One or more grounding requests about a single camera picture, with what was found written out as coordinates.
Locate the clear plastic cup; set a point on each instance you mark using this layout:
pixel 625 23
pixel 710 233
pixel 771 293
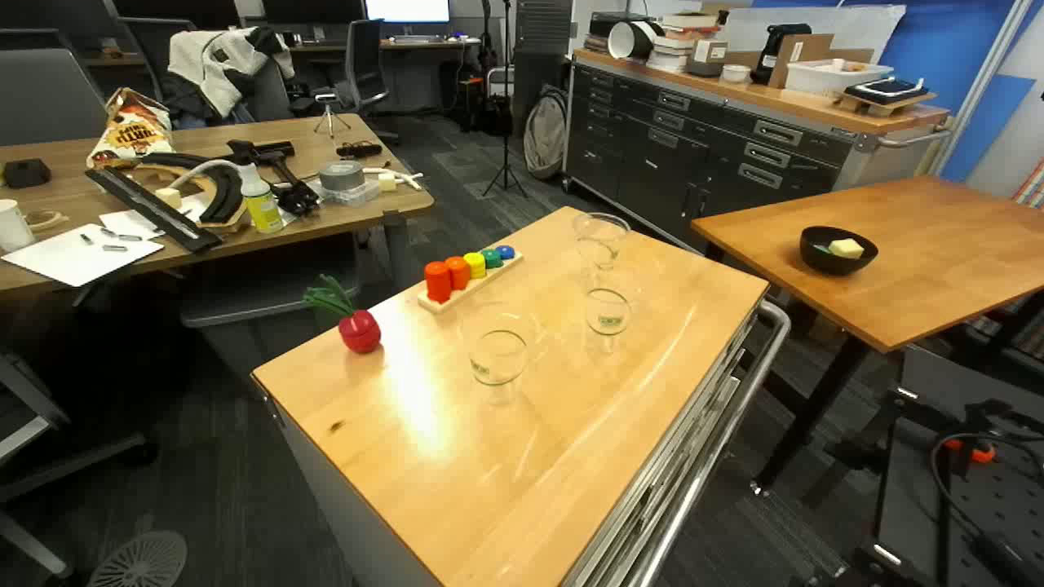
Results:
pixel 499 365
pixel 609 316
pixel 600 249

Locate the white paper cup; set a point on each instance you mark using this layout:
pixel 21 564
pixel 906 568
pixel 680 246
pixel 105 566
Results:
pixel 14 228

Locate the blue toy block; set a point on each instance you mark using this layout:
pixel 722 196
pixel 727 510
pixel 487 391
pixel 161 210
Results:
pixel 506 252

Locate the green toy block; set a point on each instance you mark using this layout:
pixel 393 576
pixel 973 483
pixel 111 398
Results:
pixel 494 258

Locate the yellow toy block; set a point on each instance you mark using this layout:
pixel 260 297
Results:
pixel 474 265

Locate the orange toy block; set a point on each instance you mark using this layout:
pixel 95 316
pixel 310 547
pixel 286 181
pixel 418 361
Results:
pixel 459 273

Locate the red toy block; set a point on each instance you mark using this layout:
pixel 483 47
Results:
pixel 440 281

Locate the white floor fan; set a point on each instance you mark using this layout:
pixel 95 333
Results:
pixel 542 134

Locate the black tripod stand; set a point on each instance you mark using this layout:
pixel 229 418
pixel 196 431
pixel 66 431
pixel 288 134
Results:
pixel 506 86

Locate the long wooden desk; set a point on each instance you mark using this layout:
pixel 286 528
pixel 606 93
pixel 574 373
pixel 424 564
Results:
pixel 327 212

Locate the grey tape roll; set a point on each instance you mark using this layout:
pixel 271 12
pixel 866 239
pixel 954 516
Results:
pixel 343 177

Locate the small black remote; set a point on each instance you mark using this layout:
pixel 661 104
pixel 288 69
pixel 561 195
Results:
pixel 360 147

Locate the black clamp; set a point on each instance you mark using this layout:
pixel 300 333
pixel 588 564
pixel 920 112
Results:
pixel 298 196

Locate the black drawer cabinet wooden top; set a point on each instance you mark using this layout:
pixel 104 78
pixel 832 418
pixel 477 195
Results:
pixel 763 164

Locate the round white black device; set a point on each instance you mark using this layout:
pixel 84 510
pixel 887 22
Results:
pixel 625 42

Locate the yellow liquid bottle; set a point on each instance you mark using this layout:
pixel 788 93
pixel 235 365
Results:
pixel 262 210

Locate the wooden top steel tool cart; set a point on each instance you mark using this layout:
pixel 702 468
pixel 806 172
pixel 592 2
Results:
pixel 327 491

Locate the black office chair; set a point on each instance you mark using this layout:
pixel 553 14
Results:
pixel 367 55

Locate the black bowl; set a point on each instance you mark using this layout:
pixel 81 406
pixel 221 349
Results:
pixel 818 258

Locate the stacked small boxes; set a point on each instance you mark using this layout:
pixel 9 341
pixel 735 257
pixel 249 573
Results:
pixel 687 45

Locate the black power tool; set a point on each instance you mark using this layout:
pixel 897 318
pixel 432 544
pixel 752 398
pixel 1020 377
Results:
pixel 262 151

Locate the computer monitor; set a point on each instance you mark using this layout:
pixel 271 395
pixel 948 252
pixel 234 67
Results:
pixel 408 7

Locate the pale yellow food piece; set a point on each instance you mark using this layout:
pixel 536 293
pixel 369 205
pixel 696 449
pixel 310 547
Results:
pixel 847 249

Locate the black upright device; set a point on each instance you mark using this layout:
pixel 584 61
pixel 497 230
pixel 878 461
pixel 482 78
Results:
pixel 775 55

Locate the white plastic tub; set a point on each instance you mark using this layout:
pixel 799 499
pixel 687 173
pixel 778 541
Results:
pixel 838 81

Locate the long black bar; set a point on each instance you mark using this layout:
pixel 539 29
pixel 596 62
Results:
pixel 153 210

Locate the white black jacket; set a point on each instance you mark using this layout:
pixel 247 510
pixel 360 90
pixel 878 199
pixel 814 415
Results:
pixel 216 67

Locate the brown cardboard box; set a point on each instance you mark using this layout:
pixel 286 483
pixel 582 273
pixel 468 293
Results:
pixel 832 52

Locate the small white paper note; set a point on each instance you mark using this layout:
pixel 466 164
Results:
pixel 129 228

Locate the wooden board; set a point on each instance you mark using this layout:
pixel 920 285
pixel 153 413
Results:
pixel 891 108

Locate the dark tablet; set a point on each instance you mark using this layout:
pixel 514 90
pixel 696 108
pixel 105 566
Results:
pixel 887 90

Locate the wooden table black legs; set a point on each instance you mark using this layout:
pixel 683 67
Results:
pixel 948 262

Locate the printed snack bag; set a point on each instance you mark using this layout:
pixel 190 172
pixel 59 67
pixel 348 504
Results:
pixel 129 133

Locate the white paper sheet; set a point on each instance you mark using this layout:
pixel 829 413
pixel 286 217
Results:
pixel 75 258

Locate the round grey floor grille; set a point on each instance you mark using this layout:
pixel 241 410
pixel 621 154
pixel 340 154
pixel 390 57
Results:
pixel 138 564

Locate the grey chair base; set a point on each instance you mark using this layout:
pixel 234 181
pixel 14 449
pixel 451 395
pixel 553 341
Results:
pixel 75 458

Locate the grey padded chair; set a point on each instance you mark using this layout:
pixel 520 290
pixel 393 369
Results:
pixel 49 99

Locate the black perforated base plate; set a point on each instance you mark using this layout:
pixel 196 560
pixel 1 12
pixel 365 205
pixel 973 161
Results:
pixel 979 532

